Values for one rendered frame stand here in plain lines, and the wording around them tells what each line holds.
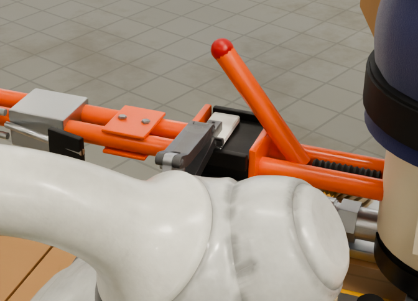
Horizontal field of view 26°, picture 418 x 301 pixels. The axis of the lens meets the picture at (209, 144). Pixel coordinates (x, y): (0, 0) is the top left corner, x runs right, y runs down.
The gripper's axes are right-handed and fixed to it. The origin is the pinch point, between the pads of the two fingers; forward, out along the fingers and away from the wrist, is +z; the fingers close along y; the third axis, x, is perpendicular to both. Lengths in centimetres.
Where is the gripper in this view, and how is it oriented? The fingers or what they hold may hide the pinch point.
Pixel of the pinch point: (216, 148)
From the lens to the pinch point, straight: 96.9
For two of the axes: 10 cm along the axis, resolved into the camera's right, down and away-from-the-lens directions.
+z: 3.3, -4.7, 8.2
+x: 9.4, 1.6, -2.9
